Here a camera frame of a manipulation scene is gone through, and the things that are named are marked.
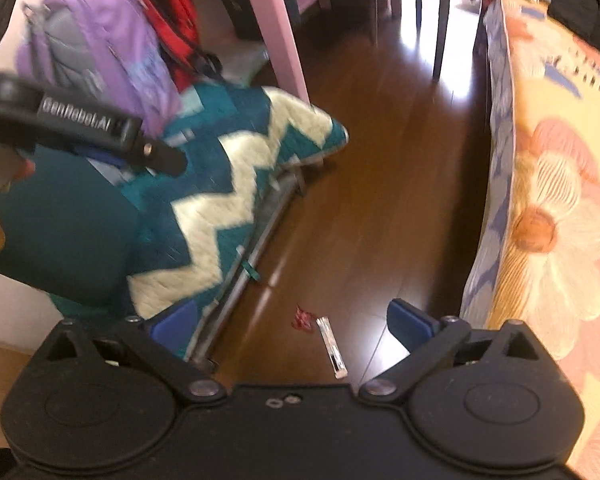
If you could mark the black table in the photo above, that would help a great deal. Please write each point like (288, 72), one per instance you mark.
(442, 20)

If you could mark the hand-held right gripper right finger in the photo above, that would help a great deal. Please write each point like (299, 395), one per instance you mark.
(410, 322)

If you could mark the dark teal cloth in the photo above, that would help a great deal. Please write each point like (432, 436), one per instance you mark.
(55, 235)

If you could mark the pale plastic bag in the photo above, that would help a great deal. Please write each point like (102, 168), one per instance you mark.
(245, 62)

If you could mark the teal cream zigzag blanket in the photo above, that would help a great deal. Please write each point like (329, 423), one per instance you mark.
(230, 185)

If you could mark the red backpack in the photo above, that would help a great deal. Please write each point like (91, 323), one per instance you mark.
(172, 10)

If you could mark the dark storage box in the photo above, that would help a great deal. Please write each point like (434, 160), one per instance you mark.
(240, 5)

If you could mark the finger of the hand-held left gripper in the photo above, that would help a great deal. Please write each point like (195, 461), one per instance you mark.
(105, 156)
(162, 156)

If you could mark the small red wrapper scrap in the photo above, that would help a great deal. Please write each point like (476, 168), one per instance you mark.
(302, 319)

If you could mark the purple backpack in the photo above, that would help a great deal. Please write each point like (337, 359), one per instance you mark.
(110, 45)

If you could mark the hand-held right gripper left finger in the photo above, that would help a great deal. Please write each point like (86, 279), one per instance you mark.
(175, 327)

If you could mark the white strip wrapper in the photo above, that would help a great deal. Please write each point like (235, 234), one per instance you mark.
(332, 347)

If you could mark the black clothing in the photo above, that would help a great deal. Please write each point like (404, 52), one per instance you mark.
(585, 10)

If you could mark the metal folding bed frame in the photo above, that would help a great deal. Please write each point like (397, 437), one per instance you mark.
(237, 282)

